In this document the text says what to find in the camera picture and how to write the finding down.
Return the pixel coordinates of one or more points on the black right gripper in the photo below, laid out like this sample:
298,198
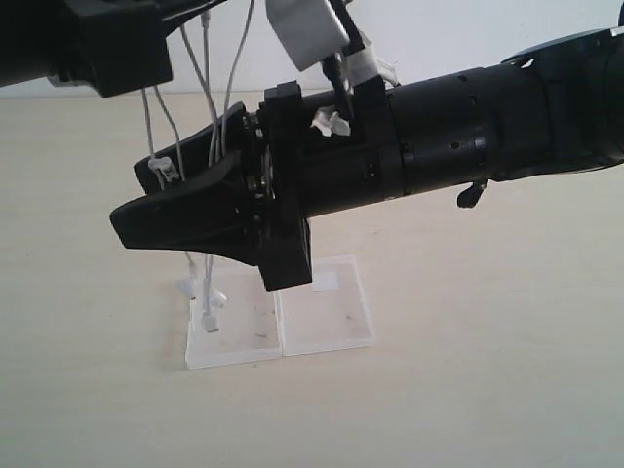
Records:
264,221

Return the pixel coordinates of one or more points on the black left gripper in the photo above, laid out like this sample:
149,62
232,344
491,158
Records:
112,47

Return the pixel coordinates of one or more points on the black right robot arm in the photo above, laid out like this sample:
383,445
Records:
556,108

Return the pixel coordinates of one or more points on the clear plastic hinged case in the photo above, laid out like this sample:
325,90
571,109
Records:
234,320

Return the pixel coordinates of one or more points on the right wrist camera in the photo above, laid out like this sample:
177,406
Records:
324,32

